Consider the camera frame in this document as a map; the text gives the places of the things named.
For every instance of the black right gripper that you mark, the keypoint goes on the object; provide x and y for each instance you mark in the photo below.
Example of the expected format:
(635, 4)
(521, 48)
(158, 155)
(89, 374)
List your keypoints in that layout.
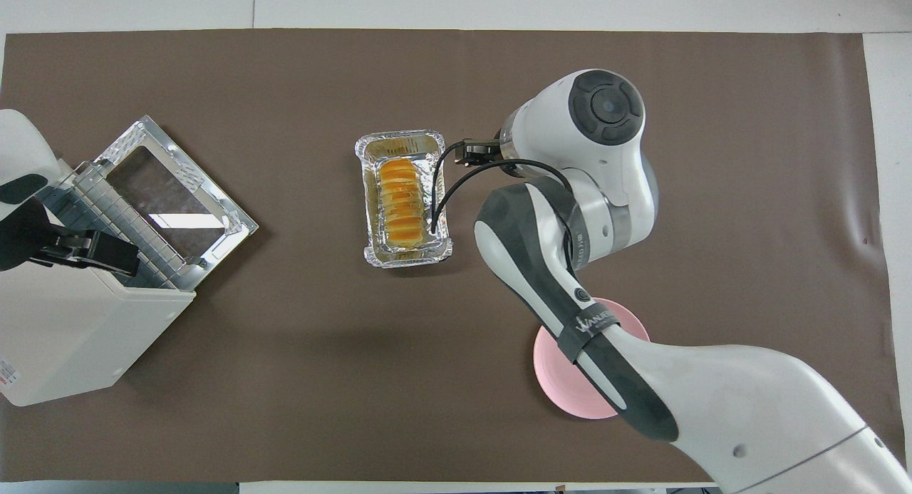
(481, 152)

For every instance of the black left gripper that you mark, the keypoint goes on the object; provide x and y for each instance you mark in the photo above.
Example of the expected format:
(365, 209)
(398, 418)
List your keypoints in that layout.
(18, 234)

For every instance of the aluminium foil tray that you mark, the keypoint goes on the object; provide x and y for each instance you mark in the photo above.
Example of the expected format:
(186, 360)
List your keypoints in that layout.
(399, 143)

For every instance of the yellow sliced bread loaf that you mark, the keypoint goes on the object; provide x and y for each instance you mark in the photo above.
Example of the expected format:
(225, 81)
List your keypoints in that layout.
(400, 205)

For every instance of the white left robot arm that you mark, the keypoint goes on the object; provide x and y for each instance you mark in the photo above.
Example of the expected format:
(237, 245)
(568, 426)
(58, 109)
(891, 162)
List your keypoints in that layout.
(18, 148)

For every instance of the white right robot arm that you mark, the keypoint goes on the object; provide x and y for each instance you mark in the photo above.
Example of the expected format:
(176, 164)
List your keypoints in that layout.
(712, 394)

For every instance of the cream toaster oven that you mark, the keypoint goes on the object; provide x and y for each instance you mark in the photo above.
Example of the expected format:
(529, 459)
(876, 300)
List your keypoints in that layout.
(64, 330)

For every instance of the glass oven door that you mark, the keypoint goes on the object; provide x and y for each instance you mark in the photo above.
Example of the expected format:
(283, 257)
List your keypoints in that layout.
(235, 219)

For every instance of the brown table mat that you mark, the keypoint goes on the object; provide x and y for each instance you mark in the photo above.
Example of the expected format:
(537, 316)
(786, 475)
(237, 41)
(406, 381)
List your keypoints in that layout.
(285, 373)

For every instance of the pink round plate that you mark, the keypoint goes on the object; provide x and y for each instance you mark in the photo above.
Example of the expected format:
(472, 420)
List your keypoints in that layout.
(556, 380)

